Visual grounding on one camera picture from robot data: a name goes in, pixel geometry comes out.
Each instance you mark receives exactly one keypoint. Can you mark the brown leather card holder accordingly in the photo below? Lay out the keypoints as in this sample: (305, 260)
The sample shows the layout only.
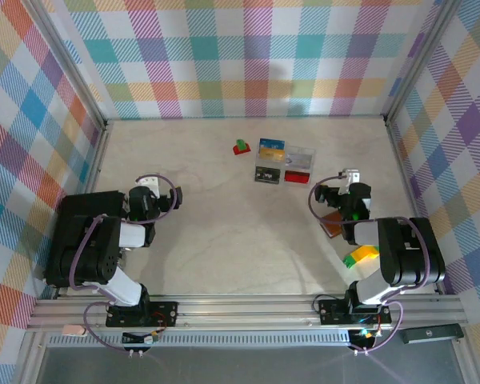
(334, 228)

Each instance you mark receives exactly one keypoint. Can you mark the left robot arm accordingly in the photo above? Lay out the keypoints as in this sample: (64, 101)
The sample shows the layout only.
(130, 234)

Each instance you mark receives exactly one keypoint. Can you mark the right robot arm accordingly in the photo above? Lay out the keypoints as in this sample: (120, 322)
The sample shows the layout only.
(408, 248)

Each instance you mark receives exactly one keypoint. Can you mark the red card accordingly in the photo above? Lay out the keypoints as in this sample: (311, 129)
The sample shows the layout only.
(297, 177)

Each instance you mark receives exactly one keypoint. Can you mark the silver card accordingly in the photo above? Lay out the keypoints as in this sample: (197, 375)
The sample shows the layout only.
(300, 160)

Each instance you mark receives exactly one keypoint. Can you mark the black VIP card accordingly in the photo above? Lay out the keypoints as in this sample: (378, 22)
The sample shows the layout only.
(268, 175)

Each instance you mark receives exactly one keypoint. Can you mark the gold card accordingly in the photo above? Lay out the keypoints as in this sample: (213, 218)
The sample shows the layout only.
(272, 154)

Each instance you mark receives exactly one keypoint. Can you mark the blue card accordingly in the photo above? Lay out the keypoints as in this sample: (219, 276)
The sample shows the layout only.
(272, 143)

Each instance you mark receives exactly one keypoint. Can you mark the clear acrylic organizer box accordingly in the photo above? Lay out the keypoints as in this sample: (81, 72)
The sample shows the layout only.
(304, 149)

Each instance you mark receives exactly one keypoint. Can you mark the yellow toy block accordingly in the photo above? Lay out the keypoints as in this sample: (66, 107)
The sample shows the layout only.
(364, 253)

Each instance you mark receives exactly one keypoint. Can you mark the green toy block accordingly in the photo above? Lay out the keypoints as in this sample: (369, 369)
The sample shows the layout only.
(240, 143)
(349, 261)

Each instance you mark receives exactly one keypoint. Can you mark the black box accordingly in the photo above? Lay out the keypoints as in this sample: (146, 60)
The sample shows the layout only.
(76, 204)

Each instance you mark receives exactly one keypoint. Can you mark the red toy block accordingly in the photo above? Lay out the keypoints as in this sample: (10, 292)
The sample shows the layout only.
(240, 151)

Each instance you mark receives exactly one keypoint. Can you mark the small black controller board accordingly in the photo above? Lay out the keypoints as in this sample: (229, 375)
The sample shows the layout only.
(138, 339)
(364, 339)

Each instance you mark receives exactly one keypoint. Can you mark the pink eraser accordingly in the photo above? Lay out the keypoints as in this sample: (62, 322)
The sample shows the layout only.
(74, 330)

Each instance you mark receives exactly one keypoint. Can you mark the black bar device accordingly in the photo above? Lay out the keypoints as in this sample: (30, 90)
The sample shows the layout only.
(432, 334)

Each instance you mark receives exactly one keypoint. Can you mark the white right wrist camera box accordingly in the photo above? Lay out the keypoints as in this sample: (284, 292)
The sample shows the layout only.
(352, 176)

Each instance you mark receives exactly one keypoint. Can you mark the aluminium frame rail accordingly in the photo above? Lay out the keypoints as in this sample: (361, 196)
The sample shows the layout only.
(98, 152)
(400, 160)

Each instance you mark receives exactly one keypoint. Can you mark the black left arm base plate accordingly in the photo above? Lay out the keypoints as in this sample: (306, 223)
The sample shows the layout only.
(164, 312)

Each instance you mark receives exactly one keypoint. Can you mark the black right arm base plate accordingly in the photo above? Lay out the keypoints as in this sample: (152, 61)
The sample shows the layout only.
(332, 312)

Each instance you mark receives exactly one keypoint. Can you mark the aluminium mounting rail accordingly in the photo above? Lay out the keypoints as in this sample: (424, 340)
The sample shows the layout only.
(244, 312)

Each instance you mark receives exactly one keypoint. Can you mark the aluminium frame post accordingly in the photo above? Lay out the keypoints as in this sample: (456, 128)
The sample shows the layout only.
(70, 64)
(424, 56)

